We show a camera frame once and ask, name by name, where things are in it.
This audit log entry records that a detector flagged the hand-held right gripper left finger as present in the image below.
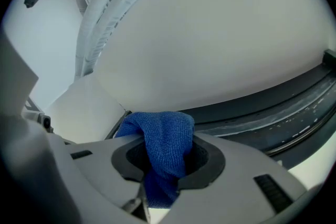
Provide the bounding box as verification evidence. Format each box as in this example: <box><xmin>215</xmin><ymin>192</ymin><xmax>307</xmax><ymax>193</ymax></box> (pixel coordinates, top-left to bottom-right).
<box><xmin>48</xmin><ymin>135</ymin><xmax>152</xmax><ymax>222</ymax></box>

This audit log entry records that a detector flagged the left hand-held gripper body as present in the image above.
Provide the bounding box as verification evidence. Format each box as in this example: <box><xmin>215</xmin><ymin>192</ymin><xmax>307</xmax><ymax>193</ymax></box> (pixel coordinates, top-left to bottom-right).
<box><xmin>22</xmin><ymin>98</ymin><xmax>55</xmax><ymax>134</ymax></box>

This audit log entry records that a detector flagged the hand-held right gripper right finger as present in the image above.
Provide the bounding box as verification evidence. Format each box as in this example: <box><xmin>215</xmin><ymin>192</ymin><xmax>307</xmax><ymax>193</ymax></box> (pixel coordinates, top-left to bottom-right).
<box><xmin>161</xmin><ymin>132</ymin><xmax>308</xmax><ymax>224</ymax></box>

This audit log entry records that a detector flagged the blue microfibre cloth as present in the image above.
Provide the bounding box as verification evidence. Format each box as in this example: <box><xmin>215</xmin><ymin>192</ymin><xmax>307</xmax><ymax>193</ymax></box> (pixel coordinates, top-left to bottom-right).
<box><xmin>114</xmin><ymin>111</ymin><xmax>196</xmax><ymax>209</ymax></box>

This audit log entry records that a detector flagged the white insulated ceiling pipe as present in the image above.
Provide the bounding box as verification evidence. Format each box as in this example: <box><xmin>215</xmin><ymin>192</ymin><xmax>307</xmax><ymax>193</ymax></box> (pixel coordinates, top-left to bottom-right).
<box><xmin>89</xmin><ymin>0</ymin><xmax>211</xmax><ymax>71</ymax></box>
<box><xmin>75</xmin><ymin>0</ymin><xmax>158</xmax><ymax>77</ymax></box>

